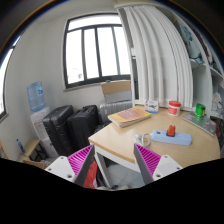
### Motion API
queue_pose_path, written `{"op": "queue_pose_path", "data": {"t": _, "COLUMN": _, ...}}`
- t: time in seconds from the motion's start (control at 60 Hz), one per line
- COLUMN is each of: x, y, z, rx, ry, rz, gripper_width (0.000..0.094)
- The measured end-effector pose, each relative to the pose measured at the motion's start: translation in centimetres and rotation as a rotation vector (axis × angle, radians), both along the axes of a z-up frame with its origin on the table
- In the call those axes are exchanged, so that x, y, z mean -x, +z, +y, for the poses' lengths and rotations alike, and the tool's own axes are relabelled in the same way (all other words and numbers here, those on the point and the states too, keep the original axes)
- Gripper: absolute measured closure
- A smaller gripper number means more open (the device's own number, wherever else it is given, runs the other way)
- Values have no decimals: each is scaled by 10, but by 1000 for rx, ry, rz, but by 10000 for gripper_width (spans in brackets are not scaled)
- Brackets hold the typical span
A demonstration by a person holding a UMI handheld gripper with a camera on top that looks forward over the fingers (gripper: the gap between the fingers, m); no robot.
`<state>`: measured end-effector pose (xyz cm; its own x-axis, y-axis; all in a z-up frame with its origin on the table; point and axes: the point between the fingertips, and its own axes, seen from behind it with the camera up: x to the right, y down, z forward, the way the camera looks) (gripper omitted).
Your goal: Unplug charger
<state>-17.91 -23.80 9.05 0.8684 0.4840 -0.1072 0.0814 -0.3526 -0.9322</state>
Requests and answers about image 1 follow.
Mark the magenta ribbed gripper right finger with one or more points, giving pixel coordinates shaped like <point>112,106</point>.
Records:
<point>153,166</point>

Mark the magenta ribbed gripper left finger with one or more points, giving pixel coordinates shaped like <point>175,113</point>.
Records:
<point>73,168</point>

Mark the red plastic bag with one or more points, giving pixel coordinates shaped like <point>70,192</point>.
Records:
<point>91,178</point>

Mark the light blue power strip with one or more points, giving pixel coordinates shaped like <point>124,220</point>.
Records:
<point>178,138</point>

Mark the black suitcase right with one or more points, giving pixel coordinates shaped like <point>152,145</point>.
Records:
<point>83,124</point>

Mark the black suitcase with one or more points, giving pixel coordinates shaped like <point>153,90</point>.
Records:
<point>83,124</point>
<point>57,129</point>

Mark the black suitcase left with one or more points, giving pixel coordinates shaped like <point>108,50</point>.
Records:
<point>57,129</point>

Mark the yellow book stack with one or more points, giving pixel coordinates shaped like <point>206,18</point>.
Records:
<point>129,116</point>

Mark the small wooden stool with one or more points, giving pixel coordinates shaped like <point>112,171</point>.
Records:
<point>34,151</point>

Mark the small white green box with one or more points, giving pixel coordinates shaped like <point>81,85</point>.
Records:
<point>151,106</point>

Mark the white oil radiator heater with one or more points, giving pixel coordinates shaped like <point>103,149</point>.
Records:
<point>106,109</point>

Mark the white jar red lid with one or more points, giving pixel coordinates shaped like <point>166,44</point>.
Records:
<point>174,108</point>

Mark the white water dispenser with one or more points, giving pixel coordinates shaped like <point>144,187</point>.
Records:
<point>37,122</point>

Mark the small blue plastic bottle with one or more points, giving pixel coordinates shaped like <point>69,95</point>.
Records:
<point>20,146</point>

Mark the grey laptop with stickers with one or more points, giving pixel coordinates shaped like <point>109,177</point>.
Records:
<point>205,124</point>

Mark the green can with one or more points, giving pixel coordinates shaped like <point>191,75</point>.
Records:
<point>200,111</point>

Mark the blue water bottle jug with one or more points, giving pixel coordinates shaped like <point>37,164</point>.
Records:
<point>36,96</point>

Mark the cardboard box on radiator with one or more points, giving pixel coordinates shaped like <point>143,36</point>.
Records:
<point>116,91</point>

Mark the white stacked boards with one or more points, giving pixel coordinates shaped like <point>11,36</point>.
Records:
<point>160,66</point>

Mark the white shelf unit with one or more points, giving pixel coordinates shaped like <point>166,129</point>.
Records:
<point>208,73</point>

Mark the black framed window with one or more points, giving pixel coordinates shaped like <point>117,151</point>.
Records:
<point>94,50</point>

